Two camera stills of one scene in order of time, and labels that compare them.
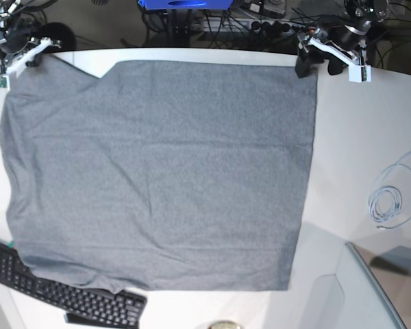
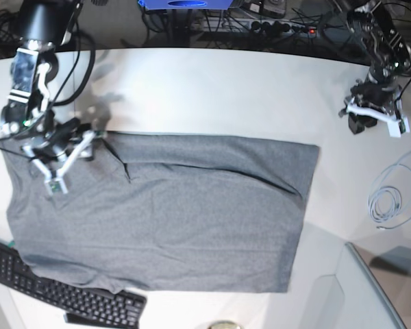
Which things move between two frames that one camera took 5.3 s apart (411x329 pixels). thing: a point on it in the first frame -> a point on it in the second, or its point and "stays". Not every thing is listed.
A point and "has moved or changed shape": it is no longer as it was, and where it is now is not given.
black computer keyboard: x=82 y=306 stays
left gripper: x=18 y=33 -> x=54 y=142
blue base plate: x=185 y=5 stays
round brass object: x=225 y=324 stays
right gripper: x=344 y=33 -> x=380 y=96
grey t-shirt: x=160 y=175 has moved or changed shape
